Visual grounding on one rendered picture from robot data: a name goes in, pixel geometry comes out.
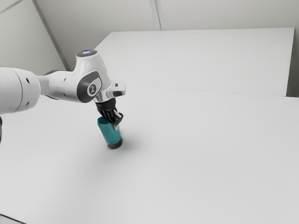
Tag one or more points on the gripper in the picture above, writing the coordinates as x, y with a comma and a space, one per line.
107, 109

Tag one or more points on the teal faceted mug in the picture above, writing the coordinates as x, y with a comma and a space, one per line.
109, 133

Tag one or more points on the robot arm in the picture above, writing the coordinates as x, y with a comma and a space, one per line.
58, 84

